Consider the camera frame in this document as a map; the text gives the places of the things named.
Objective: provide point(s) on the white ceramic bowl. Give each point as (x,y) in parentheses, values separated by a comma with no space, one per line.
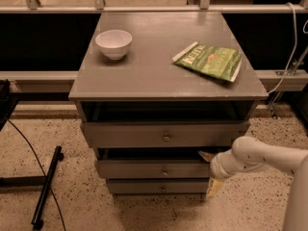
(114,44)

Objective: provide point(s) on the grey wooden drawer cabinet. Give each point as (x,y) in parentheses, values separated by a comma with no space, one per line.
(146,86)

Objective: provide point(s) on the grey bottom drawer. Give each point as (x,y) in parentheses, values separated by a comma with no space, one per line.
(134,186)

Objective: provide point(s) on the green chip bag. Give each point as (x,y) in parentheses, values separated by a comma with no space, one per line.
(217,62)

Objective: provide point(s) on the metal railing frame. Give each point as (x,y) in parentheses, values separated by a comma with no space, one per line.
(96,7)

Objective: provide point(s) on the black device at left edge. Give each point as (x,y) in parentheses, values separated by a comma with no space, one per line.
(7,102)

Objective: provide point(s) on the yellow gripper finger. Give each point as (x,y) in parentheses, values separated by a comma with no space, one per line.
(206,156)
(214,186)

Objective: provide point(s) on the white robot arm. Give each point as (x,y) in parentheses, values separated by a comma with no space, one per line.
(248,154)

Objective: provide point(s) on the grey top drawer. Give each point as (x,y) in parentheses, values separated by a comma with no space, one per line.
(162,134)

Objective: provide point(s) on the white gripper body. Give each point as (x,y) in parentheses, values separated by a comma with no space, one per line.
(217,168)

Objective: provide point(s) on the metal bracket stand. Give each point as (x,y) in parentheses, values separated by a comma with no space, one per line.
(284,84)

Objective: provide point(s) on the black stand base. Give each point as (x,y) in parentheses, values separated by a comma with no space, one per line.
(36,181)

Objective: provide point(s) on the grey drawer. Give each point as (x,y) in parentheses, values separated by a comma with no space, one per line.
(134,186)
(162,134)
(154,162)

